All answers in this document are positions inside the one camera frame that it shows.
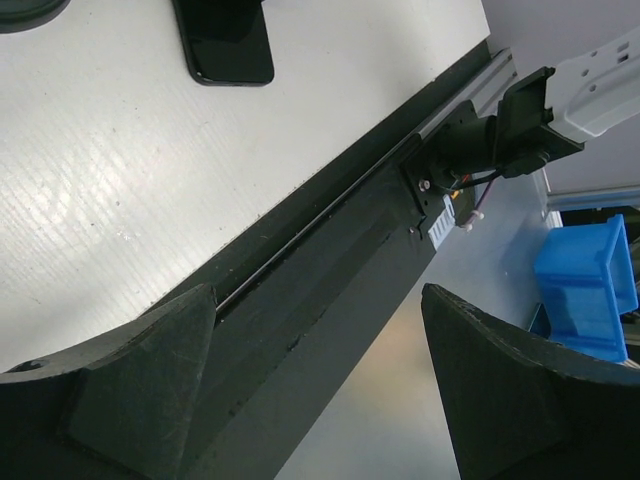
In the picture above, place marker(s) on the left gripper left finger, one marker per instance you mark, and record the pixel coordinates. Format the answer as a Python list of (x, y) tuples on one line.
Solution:
[(117, 406)]

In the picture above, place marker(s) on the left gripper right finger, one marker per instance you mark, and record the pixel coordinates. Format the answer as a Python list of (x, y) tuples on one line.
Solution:
[(519, 406)]

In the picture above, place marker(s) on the black smartphone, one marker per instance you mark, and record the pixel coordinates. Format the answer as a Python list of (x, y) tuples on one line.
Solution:
[(225, 43)]

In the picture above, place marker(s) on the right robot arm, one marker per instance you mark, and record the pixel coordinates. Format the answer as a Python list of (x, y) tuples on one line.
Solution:
[(548, 115)]

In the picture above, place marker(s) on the black phone stand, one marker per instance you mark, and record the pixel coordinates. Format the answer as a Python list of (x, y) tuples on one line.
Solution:
[(21, 15)]

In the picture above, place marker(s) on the blue plastic bin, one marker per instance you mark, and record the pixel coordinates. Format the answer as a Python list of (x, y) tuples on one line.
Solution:
[(586, 282)]

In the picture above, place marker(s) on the right white cable duct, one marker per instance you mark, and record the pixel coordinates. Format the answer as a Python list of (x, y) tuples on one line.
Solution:
[(444, 223)]

